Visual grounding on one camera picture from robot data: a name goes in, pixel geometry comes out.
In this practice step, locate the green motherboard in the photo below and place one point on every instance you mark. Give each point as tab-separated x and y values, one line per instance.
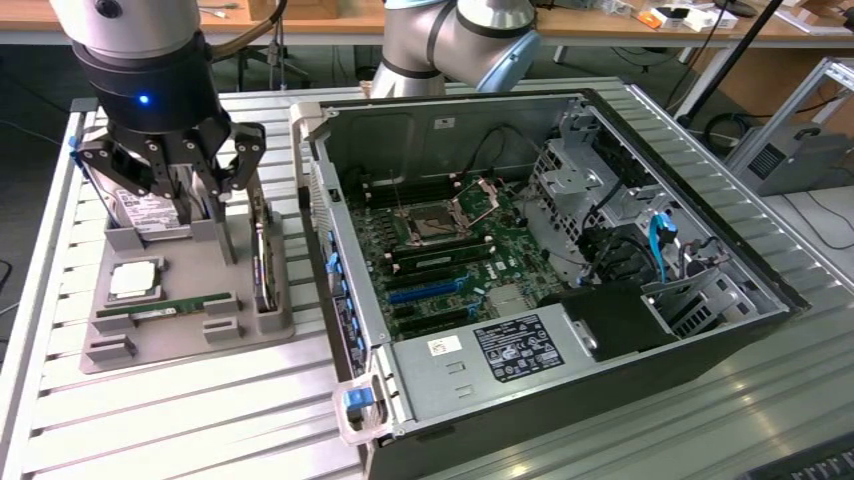
514	250

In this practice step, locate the CPU socket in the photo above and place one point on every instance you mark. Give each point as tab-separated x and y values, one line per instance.
430	225

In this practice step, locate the grey parts rack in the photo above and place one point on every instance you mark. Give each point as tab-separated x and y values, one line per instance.
194	285

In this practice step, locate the clear corner bracket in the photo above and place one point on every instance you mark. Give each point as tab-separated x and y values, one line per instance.
354	431

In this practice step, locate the silver CPU chip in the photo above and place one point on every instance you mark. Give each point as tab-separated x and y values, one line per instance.
134	278

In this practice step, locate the black open PC case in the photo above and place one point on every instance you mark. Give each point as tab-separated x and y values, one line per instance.
501	425

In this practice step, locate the black monitor foot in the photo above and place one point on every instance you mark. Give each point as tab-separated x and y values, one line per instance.
734	6

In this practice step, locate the wooden box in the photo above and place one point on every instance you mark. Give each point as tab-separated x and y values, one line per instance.
314	10

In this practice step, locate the blue expansion slot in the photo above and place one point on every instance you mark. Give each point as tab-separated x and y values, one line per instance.
428	291

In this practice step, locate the grey machine housing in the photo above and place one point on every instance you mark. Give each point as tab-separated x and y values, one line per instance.
801	165

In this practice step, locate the grey power supply unit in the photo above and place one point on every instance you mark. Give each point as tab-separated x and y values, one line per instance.
421	400

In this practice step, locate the black tripod pole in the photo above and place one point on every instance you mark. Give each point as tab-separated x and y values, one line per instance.
734	57

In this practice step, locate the white box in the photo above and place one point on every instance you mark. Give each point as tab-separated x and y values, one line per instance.
708	21

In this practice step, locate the grey corner bracket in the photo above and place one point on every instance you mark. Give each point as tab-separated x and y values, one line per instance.
307	120

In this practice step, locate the wooden desk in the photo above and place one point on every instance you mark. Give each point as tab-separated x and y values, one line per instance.
27	22
614	25

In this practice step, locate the aluminium profile frame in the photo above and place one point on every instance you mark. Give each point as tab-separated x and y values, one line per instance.
797	100

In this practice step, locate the metal locking lever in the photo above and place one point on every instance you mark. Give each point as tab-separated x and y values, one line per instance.
398	196

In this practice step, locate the blue plastic clip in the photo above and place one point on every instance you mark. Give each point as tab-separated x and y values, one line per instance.
355	401

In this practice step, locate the black keyboard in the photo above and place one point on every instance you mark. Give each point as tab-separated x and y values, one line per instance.
824	467

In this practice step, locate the orange small box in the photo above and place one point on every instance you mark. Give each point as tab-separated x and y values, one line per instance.
650	20

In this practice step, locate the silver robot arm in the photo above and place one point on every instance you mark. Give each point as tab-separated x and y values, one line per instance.
428	40

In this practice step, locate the black plastic shroud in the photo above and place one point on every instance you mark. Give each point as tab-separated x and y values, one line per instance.
614	325

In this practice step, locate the black white small device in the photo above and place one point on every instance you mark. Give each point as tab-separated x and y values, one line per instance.
669	11

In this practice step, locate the graphics card with black cooler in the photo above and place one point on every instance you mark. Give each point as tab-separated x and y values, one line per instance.
267	270

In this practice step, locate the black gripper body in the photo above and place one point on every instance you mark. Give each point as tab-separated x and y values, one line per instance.
154	85

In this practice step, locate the black RAM slot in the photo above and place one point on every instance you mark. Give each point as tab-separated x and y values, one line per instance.
441	245
414	194
441	250
441	256
414	189
414	185

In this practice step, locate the perforated metal disk bay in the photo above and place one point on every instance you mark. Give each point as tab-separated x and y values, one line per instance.
724	295

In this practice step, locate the black expansion slot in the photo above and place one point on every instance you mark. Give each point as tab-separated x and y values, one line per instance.
441	324
421	280
434	309

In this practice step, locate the silver chipset heatsink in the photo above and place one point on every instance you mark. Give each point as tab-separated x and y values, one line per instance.
508	301

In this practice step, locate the silver disk bay cage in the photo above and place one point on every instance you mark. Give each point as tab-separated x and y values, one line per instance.
582	176

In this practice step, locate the hard disk in blue caddy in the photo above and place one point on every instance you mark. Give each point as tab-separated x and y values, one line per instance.
141	215

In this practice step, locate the metal socket cover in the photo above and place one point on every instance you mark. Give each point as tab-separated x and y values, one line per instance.
477	200

